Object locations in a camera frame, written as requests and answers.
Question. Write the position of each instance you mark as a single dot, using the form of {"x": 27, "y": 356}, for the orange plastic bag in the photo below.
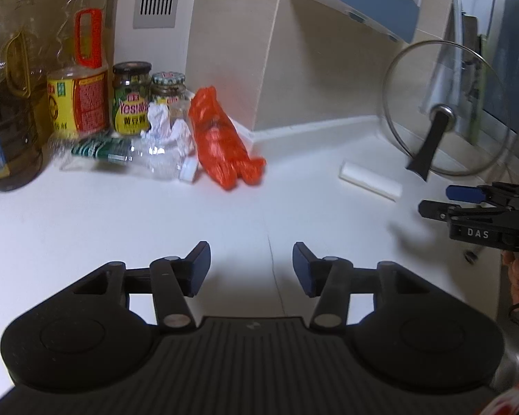
{"x": 218, "y": 142}

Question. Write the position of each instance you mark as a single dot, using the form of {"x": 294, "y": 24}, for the dark oil bottle blue label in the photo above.
{"x": 8, "y": 138}

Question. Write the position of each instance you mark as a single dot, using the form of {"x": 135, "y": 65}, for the white blue wall appliance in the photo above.
{"x": 363, "y": 0}

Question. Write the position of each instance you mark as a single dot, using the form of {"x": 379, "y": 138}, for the white rectangular paper packet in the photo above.
{"x": 370, "y": 180}

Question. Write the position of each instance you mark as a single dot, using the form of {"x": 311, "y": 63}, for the person's red white clothing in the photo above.
{"x": 512, "y": 404}

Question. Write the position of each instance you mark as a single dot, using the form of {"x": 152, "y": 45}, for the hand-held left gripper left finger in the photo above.
{"x": 201, "y": 266}

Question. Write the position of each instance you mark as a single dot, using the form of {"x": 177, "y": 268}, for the small jar patterned lid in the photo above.
{"x": 168, "y": 86}

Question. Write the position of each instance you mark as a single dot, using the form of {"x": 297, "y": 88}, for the clear plastic bottle green label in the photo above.
{"x": 108, "y": 149}

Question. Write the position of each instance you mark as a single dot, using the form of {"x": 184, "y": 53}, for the dark window pane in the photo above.
{"x": 514, "y": 52}

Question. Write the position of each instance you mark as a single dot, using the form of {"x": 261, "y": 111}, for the clear empty oil bottle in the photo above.
{"x": 39, "y": 30}

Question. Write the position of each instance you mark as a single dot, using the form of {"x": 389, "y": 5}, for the steel sink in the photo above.
{"x": 514, "y": 365}

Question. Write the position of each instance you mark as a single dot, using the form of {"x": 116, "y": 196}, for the grey metal rack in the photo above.
{"x": 467, "y": 52}

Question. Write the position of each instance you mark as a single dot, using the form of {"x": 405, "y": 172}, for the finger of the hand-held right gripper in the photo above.
{"x": 462, "y": 193}
{"x": 434, "y": 209}

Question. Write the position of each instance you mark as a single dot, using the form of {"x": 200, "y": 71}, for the pickle jar yellow label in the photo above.
{"x": 132, "y": 108}

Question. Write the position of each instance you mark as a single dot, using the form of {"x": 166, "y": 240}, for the white tissue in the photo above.
{"x": 162, "y": 123}

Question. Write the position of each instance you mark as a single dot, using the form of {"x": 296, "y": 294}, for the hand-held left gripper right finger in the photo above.
{"x": 302, "y": 268}

